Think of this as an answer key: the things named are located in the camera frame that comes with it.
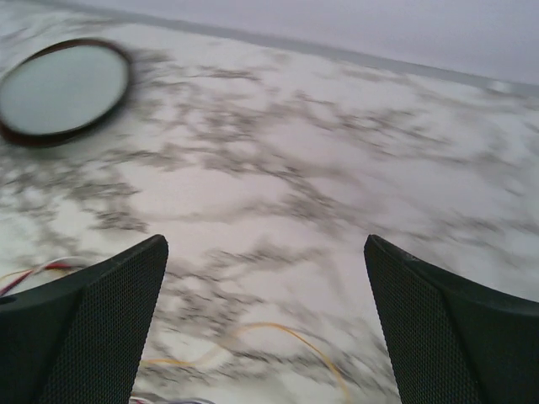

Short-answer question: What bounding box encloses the round brown-rimmed dish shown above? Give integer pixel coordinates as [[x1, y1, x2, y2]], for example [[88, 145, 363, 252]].
[[1, 38, 134, 148]]

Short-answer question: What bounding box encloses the marble pattern table mat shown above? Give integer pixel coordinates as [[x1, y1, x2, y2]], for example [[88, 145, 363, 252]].
[[1, 1, 538, 403]]

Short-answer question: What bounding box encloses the orange thin wire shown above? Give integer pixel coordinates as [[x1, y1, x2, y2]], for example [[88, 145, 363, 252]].
[[0, 268, 353, 404]]

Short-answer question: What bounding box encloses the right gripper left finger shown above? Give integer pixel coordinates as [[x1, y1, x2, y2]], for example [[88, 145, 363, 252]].
[[1, 235, 168, 404]]

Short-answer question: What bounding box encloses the red thin wire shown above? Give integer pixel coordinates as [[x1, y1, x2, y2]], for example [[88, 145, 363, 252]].
[[0, 260, 85, 295]]

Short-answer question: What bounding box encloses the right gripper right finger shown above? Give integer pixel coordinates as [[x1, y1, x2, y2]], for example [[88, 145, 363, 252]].
[[364, 235, 538, 404]]

